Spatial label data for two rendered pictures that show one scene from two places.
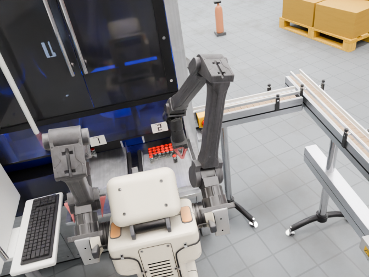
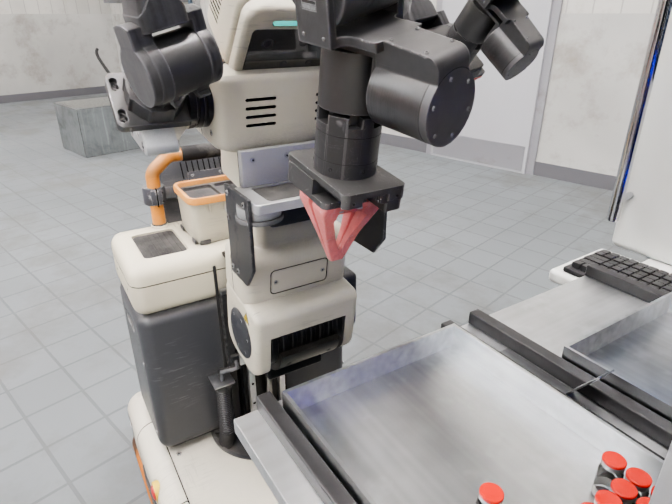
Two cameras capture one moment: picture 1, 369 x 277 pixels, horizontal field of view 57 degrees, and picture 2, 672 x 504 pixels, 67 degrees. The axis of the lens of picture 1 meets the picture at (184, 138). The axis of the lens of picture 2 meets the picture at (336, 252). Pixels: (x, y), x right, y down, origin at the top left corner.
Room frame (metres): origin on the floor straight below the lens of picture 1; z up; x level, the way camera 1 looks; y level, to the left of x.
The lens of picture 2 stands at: (1.57, -0.19, 1.29)
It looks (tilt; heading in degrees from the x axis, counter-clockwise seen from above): 25 degrees down; 152
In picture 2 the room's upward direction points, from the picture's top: straight up
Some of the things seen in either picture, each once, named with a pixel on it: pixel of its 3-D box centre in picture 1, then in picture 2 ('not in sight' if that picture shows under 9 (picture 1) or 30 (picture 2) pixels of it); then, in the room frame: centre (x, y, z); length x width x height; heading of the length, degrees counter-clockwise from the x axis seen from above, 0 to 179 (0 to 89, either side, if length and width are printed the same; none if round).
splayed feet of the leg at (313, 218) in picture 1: (320, 220); not in sight; (1.43, -0.84, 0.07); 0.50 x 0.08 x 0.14; 95
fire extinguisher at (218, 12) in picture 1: (219, 18); not in sight; (5.31, -0.86, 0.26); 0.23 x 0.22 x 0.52; 141
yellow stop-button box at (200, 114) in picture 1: (203, 118); not in sight; (1.55, -0.12, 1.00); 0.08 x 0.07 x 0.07; 5
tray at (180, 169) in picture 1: (168, 168); (477, 455); (1.30, 0.11, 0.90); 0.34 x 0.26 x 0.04; 4
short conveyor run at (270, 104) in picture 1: (245, 106); not in sight; (1.72, -0.40, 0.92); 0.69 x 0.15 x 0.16; 95
